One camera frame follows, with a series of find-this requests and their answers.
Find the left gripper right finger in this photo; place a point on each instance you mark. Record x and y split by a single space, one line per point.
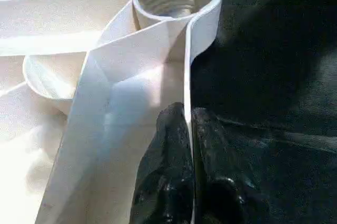
223 182

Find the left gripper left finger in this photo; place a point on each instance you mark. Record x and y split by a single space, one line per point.
168 176

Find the white plastic table top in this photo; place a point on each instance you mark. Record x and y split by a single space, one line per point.
92 129

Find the black plastic mat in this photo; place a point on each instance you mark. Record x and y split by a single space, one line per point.
276 76

